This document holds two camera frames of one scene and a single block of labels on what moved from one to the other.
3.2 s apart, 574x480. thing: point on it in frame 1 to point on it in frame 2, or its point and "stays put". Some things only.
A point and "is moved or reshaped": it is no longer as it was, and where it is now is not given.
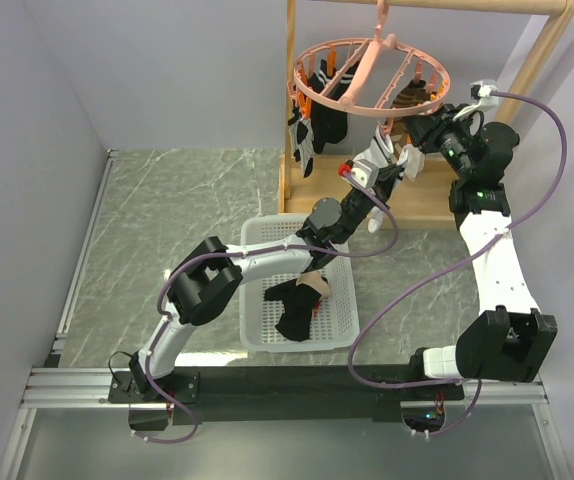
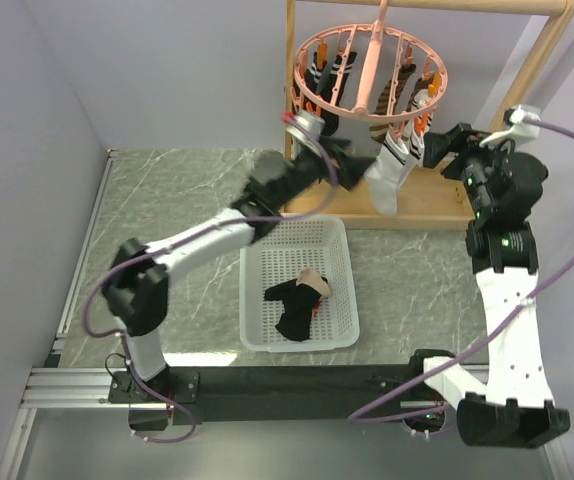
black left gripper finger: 388,175 to 352,168
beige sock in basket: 315,280 stays put
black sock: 298,302 stays put
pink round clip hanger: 383,44 is moved or reshaped
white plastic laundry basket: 334,323 stays put
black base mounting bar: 288,394 stays put
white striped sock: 375,219 to 416,153
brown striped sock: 412,93 to 381,123
